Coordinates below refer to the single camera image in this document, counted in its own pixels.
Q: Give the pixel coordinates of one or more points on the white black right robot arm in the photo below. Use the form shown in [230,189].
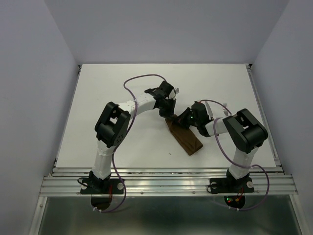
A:
[246,132]

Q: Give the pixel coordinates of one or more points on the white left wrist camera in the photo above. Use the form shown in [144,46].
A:
[174,92]

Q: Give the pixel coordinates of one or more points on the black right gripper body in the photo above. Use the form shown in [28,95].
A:
[187,119]

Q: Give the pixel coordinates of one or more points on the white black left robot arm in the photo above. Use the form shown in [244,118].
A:
[112,128]

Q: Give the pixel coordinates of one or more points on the silver fork dark handle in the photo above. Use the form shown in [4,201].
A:
[226,110]

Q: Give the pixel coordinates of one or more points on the silver knife dark handle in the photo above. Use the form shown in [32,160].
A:
[209,110]

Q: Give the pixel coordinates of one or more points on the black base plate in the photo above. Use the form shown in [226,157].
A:
[111,186]
[227,186]

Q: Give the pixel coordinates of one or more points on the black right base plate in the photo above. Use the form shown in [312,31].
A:
[227,186]

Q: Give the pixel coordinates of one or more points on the brown cloth napkin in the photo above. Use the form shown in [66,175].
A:
[185,137]

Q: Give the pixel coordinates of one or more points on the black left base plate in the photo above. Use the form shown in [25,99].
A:
[111,186]

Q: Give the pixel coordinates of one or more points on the aluminium rail frame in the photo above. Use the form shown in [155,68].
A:
[171,201]

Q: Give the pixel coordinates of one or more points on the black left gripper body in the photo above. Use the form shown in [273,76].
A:
[167,108]

